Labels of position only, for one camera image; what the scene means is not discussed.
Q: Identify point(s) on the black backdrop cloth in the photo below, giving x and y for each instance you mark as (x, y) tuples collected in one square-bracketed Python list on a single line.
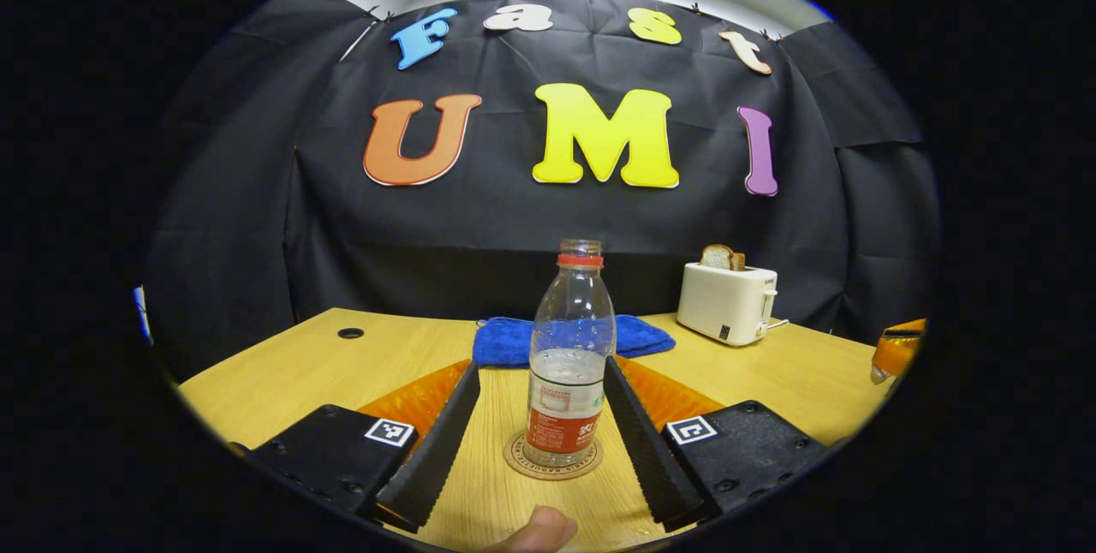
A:
[(514, 236)]

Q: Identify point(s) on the white toaster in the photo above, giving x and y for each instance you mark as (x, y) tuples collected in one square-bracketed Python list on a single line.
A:
[(723, 305)]

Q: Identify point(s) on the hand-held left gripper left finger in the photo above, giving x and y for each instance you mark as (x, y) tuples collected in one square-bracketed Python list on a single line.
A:
[(432, 454)]

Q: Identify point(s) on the round wooden coaster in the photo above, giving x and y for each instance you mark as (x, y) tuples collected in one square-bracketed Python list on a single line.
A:
[(514, 460)]

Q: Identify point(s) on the blue folded towel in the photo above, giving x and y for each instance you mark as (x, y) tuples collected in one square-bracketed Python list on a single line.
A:
[(505, 343)]

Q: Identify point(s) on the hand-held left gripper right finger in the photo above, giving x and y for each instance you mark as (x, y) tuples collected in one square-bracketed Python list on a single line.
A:
[(646, 459)]

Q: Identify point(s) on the bread slice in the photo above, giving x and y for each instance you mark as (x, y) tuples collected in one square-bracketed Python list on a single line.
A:
[(719, 258)]

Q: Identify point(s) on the clear plastic water bottle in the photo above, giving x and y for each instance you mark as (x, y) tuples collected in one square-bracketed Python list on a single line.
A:
[(569, 339)]

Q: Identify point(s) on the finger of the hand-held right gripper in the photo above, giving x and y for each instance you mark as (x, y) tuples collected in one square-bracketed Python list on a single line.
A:
[(899, 352)]

